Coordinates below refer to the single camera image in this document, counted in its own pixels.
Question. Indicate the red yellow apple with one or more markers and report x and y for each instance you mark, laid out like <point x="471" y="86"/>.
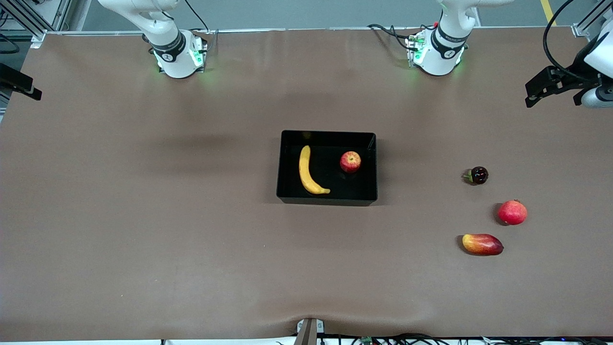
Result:
<point x="350" y="162"/>

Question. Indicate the aluminium frame profile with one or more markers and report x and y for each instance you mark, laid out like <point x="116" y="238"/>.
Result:
<point x="591" y="19"/>
<point x="28" y="19"/>

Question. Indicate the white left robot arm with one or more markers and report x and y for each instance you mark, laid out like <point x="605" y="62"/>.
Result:
<point x="443" y="43"/>

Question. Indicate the metal table edge bracket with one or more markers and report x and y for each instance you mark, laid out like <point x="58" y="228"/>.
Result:
<point x="309" y="333"/>

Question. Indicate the dark purple mangosteen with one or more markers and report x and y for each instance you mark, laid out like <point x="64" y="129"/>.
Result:
<point x="479" y="175"/>

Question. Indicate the yellow banana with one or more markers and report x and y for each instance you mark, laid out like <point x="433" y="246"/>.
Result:
<point x="306" y="177"/>

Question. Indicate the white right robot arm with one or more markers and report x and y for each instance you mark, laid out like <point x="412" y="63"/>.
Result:
<point x="167" y="43"/>

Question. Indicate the brown table mat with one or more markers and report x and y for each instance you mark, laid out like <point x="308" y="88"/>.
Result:
<point x="143" y="215"/>

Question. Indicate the red round apple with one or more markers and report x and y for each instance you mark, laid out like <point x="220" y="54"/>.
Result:
<point x="512" y="213"/>

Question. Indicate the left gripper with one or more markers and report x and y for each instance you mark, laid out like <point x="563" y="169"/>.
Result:
<point x="576" y="73"/>

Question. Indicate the red yellow mango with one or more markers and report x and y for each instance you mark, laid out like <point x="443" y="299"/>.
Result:
<point x="482" y="244"/>

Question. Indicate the black rectangular plastic box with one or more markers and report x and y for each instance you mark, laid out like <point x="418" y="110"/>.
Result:
<point x="335" y="179"/>

